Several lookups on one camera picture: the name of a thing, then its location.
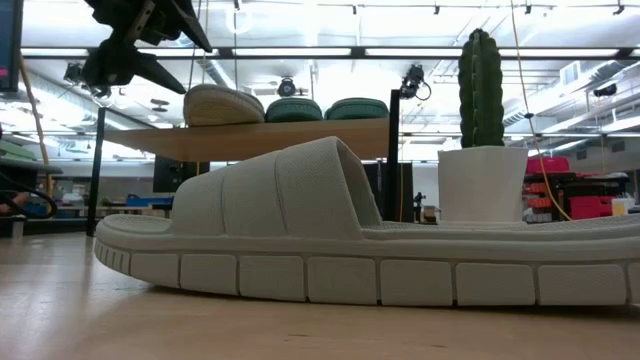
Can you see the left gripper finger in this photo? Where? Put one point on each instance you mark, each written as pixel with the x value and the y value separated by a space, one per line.
pixel 155 72
pixel 187 25

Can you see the grey rubber slide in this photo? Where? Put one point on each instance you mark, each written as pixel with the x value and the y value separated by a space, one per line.
pixel 220 107
pixel 300 200

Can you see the teal rubber slide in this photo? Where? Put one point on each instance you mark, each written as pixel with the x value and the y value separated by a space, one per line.
pixel 294 111
pixel 356 110

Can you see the wooden shelf black legs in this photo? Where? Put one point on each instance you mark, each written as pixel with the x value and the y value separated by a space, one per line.
pixel 225 140

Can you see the computer monitor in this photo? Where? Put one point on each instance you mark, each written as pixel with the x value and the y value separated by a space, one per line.
pixel 10 45

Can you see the black flat screen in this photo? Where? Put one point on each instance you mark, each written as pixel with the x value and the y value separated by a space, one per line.
pixel 175 175

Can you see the black desk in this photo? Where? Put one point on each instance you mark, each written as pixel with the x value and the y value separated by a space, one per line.
pixel 30 167

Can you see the green cactus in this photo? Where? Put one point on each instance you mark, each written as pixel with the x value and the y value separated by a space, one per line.
pixel 480 90

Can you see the white hexagonal plant pot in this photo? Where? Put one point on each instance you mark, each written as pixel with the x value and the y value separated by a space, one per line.
pixel 482 185

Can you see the red storage bin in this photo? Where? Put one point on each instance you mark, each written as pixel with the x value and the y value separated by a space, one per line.
pixel 547 165

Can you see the red toolbox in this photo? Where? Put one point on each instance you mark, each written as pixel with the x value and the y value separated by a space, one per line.
pixel 590 207

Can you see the yellowish plastic bottle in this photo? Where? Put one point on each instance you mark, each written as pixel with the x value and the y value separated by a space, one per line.
pixel 623 207

